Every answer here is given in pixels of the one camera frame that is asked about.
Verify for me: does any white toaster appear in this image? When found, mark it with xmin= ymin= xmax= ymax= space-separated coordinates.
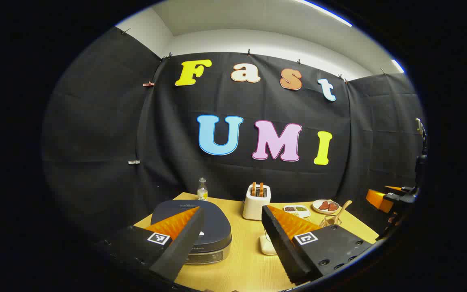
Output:
xmin=242 ymin=182 xmax=272 ymax=221

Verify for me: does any white divided grain dish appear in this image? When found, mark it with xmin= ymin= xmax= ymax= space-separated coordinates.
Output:
xmin=283 ymin=204 xmax=311 ymax=219

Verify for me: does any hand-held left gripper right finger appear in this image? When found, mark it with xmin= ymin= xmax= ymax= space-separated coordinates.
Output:
xmin=261 ymin=204 xmax=374 ymax=285

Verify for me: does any dark blue rice cooker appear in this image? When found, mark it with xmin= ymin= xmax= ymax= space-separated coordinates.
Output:
xmin=150 ymin=199 xmax=233 ymax=265

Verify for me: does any small glass bottle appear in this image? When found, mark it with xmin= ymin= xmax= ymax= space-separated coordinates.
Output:
xmin=197 ymin=177 xmax=209 ymax=202

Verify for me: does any white rice container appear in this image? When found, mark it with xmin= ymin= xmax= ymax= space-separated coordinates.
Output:
xmin=259 ymin=233 xmax=278 ymax=256

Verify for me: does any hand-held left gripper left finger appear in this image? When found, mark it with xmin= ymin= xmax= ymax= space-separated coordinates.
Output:
xmin=96 ymin=206 xmax=206 ymax=283

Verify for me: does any white round plate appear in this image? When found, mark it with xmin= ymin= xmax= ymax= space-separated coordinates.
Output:
xmin=312 ymin=199 xmax=341 ymax=215

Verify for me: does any wooden spoon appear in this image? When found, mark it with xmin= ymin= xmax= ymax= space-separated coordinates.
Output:
xmin=326 ymin=200 xmax=353 ymax=226

